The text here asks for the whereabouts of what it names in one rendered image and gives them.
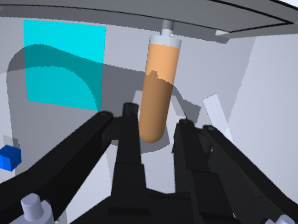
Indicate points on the blue cube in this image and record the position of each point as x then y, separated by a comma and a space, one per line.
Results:
10, 157

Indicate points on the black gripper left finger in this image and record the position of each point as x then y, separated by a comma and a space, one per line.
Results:
45, 190

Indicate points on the teal square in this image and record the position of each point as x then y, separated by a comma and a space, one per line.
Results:
64, 63

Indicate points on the pale grey flat bar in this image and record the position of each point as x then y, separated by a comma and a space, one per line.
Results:
216, 115

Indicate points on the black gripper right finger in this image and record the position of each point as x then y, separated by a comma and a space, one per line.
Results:
253, 197

